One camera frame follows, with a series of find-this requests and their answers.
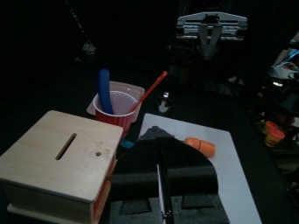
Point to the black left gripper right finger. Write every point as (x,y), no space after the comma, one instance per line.
(191,178)

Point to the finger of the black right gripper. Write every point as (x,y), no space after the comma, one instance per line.
(219,33)
(203,35)

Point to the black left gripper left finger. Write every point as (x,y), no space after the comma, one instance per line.
(134,175)

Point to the blue tape square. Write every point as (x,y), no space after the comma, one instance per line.
(127,144)

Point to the white plastic cutting board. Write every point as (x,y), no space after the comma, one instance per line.
(234,180)

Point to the orange toy carrot green leaf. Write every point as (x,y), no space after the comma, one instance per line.
(202,145)

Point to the red plastic cup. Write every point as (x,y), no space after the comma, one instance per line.
(117,122)

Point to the white blue plastic bag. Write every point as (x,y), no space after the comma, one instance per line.
(286,62)

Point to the wooden box with slot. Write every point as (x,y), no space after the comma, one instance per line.
(58,163)

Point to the red plastic spoon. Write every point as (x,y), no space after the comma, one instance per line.
(151,87)

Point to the orange lidded yellow tub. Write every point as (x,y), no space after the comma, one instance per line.
(269,127)
(276,138)

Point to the small grey clamp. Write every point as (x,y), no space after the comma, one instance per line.
(89,49)

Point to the blue plastic utensil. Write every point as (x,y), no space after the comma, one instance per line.
(105,90)

